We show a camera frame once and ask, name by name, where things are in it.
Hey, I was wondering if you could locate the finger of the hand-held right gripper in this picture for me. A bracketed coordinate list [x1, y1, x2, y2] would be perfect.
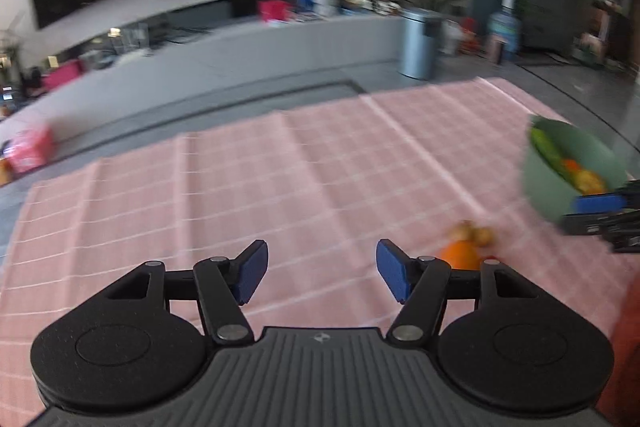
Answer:
[562, 209, 640, 235]
[575, 193, 628, 214]

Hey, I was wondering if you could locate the green cucumber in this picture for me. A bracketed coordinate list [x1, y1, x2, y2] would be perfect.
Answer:
[530, 127, 568, 172]

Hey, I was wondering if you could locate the red box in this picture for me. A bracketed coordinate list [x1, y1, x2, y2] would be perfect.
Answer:
[257, 0, 291, 22]

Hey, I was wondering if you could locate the white plastic bag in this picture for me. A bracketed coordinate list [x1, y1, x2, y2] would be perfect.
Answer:
[440, 19, 463, 56]

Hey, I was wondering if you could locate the pink storage box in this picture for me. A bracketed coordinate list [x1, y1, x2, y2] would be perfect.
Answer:
[7, 124, 55, 174]

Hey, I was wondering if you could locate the green colander bowl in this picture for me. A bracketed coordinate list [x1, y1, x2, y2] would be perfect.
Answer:
[522, 116, 628, 224]

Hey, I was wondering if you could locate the grey-blue pedal trash can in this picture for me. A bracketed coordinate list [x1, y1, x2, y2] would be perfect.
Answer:
[398, 7, 443, 81]

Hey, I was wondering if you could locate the person's right forearm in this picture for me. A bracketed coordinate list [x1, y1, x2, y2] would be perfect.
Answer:
[595, 277, 640, 427]

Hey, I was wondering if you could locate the yellow-green guava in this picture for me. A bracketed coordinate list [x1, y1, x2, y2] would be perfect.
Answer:
[570, 169, 607, 195]

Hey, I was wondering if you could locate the white marble television console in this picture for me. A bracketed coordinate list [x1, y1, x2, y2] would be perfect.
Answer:
[0, 9, 406, 138]

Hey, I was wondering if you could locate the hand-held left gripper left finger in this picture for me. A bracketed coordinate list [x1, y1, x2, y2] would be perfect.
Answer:
[107, 240, 269, 345]

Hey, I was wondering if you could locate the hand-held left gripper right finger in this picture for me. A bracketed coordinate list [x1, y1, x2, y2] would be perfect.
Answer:
[376, 238, 538, 347]

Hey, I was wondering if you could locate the pink flat box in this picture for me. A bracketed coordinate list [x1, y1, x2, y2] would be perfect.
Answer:
[42, 59, 83, 94]

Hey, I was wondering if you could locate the pink checked tablecloth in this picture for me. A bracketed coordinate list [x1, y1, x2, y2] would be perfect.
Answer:
[0, 77, 640, 427]

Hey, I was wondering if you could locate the red gift bag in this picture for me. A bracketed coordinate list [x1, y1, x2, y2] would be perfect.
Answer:
[460, 17, 488, 55]

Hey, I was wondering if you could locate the dark cabinet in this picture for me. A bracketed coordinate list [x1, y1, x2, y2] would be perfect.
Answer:
[522, 0, 591, 52]

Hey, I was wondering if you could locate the water bottle with pump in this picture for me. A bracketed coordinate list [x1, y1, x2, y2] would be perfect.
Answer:
[487, 0, 523, 62]

